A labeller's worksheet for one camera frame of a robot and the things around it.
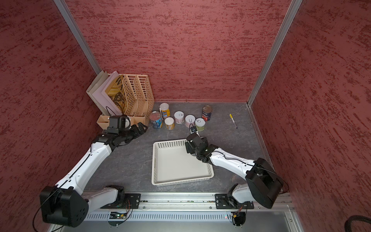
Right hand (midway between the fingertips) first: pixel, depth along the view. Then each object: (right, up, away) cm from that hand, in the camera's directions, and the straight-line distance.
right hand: (194, 144), depth 87 cm
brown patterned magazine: (-54, +34, +10) cm, 65 cm away
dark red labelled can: (+9, +20, +15) cm, 27 cm away
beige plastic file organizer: (-50, +34, +25) cm, 65 cm away
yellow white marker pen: (+31, +17, +25) cm, 43 cm away
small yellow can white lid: (-17, +12, +13) cm, 25 cm away
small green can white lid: (+4, +12, +13) cm, 18 cm away
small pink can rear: (-11, +17, +17) cm, 26 cm away
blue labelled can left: (-26, +15, +11) cm, 32 cm away
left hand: (-31, +7, -5) cm, 32 cm away
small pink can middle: (-3, +15, +16) cm, 22 cm away
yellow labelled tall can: (-20, +21, +13) cm, 32 cm away
